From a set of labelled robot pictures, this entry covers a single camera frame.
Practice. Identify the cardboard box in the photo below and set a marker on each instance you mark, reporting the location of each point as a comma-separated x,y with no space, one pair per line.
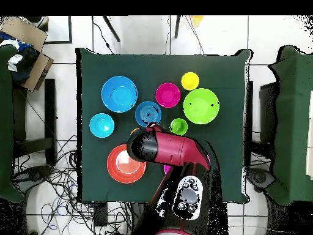
36,71

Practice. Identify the black stool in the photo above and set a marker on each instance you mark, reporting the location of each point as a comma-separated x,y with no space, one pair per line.
50,110

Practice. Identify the orange-red bowl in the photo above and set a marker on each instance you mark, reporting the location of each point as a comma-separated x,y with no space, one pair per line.
122,169

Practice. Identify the large blue bowl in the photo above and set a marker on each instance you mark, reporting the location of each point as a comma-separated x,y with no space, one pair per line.
119,94

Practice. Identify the green bowl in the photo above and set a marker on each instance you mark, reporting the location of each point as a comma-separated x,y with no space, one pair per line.
201,106

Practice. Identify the bundle of clothes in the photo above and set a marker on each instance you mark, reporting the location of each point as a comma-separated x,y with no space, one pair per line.
24,61

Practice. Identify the black pedestal foot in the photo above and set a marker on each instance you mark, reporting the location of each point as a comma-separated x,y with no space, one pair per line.
259,177
34,173

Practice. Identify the black tripod leg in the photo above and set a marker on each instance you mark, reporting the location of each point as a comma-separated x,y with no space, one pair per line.
111,28
177,27

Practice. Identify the green cloth side table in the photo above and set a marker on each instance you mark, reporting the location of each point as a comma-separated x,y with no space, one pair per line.
5,110
293,122

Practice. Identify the large pink bowl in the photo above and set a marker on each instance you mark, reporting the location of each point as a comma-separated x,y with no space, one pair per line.
166,169

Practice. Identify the yellow object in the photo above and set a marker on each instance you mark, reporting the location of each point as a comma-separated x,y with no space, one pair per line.
196,19

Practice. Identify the dark green table cloth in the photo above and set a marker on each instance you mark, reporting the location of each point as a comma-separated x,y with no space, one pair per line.
156,68

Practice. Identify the person's foot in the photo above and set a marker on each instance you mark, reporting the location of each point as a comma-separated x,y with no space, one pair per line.
40,21

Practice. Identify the green cup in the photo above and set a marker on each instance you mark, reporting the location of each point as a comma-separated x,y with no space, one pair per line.
179,126

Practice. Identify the small turquoise bowl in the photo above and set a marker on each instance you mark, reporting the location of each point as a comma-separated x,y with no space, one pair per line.
101,125

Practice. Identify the ribbed blue bowl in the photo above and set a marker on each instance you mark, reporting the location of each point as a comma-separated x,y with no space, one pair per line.
141,110

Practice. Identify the yellow cup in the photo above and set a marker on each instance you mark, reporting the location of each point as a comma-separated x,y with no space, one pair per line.
190,81

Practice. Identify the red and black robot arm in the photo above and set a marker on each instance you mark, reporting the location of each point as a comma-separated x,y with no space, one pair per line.
171,149

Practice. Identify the black square frame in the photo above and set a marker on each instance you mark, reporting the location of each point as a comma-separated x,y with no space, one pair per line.
70,29

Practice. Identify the black power brick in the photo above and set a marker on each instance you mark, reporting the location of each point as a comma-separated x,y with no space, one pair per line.
100,214

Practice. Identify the orange cup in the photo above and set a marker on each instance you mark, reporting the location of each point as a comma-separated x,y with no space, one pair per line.
134,131

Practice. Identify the small red bowl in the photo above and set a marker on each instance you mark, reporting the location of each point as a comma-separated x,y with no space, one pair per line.
167,95

